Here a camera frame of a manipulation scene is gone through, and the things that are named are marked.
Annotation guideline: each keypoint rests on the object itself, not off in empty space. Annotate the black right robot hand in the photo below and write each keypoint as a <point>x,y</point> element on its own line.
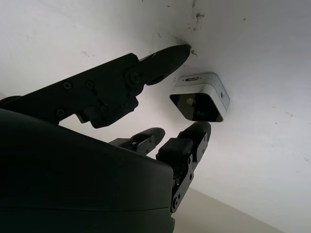
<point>73,182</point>

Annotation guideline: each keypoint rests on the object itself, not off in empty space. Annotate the small silver cube camera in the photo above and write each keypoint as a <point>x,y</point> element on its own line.
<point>209,97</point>

